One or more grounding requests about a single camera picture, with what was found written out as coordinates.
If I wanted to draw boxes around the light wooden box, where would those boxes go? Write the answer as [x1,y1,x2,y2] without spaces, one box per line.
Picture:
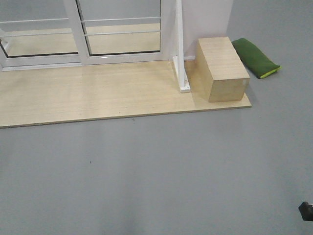
[195,37,250,103]

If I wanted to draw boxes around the light wooden base platform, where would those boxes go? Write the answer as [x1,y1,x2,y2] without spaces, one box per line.
[0,61,251,128]

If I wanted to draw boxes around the white framed sliding glass door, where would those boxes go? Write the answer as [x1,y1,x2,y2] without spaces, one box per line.
[64,0,176,65]

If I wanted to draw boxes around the white fixed glass door panel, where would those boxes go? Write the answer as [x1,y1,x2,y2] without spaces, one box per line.
[0,0,83,70]

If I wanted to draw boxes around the green sandbag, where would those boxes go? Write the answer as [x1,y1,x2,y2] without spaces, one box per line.
[232,38,281,79]

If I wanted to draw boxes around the white door frame post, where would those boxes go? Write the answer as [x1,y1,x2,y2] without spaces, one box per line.
[172,0,191,93]

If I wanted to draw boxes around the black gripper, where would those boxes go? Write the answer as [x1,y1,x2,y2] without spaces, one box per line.
[298,202,313,221]

